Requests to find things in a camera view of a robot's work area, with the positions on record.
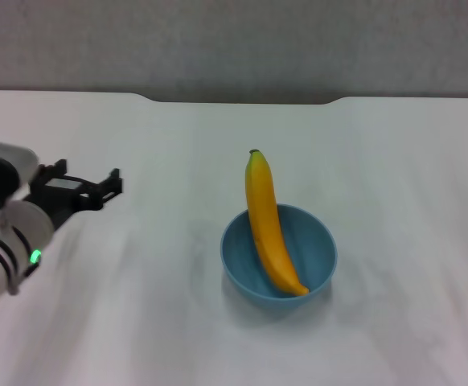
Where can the blue bowl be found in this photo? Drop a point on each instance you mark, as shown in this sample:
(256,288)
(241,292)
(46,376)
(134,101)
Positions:
(310,249)

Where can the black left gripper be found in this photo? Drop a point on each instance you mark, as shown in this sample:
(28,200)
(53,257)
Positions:
(61,197)

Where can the yellow banana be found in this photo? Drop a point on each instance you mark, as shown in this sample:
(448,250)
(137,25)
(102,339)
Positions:
(266,225)

